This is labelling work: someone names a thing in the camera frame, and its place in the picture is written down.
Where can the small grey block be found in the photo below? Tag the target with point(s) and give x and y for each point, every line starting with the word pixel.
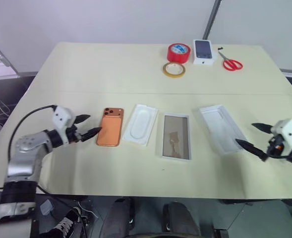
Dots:
pixel 47 207

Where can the orange smartphone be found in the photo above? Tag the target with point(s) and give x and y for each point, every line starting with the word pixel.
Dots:
pixel 109 129

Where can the white moulded insert tray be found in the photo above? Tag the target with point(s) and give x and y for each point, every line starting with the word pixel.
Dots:
pixel 140 124

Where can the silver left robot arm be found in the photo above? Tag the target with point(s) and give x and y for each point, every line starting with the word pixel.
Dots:
pixel 24 153

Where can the small black clip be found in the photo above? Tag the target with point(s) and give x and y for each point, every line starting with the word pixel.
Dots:
pixel 220 47

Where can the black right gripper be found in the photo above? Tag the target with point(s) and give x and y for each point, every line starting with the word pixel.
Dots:
pixel 274 146

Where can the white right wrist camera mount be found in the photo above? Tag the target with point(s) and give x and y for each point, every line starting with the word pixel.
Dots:
pixel 288 130

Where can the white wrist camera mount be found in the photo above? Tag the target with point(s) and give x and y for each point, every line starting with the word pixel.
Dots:
pixel 288 130
pixel 61 117

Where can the black sneaker white laces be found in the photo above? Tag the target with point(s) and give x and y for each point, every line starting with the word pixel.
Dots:
pixel 64 223

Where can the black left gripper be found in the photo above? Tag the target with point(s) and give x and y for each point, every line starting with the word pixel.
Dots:
pixel 72 134

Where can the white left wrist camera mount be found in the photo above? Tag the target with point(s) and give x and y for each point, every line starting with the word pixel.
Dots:
pixel 61 117

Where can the grey slanted pole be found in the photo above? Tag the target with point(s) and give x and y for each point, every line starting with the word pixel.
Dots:
pixel 212 17

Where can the yellow tape roll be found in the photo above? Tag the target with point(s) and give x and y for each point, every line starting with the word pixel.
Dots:
pixel 166 73

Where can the red tape roll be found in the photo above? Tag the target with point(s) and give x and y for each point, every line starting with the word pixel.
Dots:
pixel 171 57

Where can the sealed dark-print phone box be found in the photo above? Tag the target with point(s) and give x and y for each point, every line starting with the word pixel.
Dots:
pixel 204 49

